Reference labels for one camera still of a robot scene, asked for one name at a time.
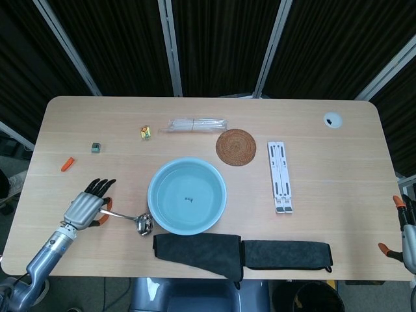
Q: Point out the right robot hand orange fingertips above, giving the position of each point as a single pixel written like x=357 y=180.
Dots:
x=409 y=240

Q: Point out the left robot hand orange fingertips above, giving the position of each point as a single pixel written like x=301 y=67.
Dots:
x=81 y=208

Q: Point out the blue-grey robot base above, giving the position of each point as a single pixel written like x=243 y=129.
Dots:
x=195 y=295

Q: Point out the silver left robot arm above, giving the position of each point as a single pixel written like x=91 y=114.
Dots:
x=48 y=250

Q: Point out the light blue bowl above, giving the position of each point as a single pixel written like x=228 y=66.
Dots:
x=175 y=188

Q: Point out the small grey-green cube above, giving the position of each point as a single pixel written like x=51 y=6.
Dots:
x=96 y=147

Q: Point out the small yellow snack packet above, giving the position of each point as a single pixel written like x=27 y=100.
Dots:
x=145 y=133

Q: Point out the dark grey folded towel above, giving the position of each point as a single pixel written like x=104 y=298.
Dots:
x=286 y=255
x=195 y=250

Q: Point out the bundle of clear wrapped straws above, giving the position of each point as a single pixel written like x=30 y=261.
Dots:
x=195 y=125

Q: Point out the white folding laptop stand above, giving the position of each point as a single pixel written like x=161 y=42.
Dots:
x=280 y=162

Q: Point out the round woven rattan coaster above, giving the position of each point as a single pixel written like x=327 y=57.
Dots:
x=236 y=147

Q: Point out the grey partition frame post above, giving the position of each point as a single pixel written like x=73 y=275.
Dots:
x=170 y=48
x=69 y=48
x=16 y=135
x=271 y=48
x=386 y=76

